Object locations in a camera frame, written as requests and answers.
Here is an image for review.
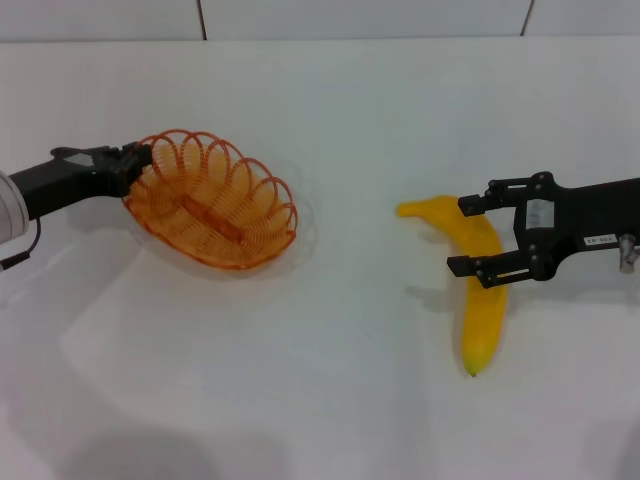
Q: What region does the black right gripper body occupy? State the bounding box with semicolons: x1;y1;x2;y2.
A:
514;172;640;281

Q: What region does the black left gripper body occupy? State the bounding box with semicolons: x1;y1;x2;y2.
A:
9;146;129;221

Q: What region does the yellow banana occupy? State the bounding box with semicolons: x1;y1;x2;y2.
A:
397;194;508;379

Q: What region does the orange plastic wire basket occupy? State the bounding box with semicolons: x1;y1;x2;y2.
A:
121;129;299;271

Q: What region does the left arm gripper cable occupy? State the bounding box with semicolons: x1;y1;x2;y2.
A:
0;219;41;274

